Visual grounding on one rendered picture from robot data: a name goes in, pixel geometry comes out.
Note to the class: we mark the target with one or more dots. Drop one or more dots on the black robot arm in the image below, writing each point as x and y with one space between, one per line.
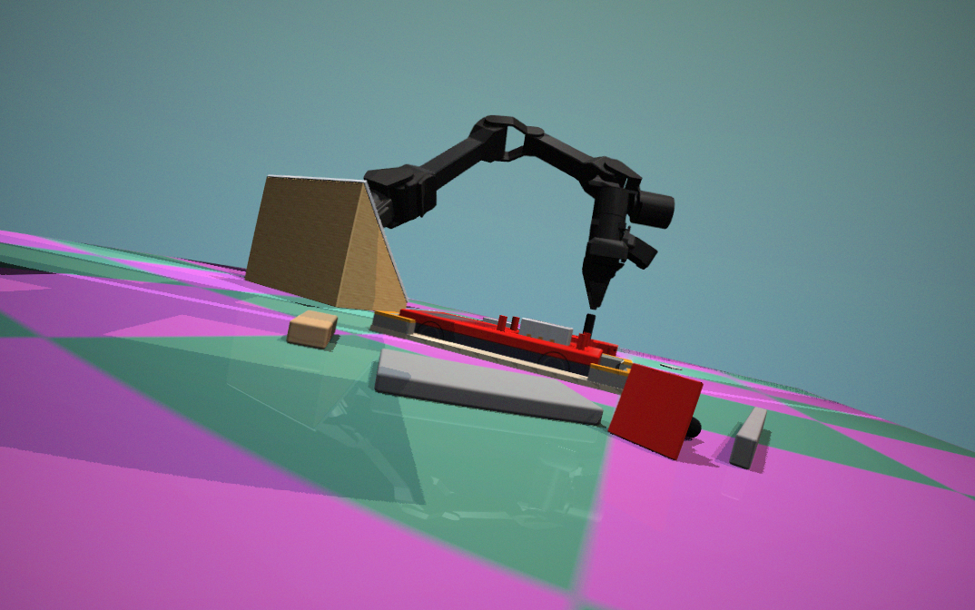
404 193

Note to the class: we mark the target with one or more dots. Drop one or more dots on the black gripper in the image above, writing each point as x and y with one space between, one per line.
603 252

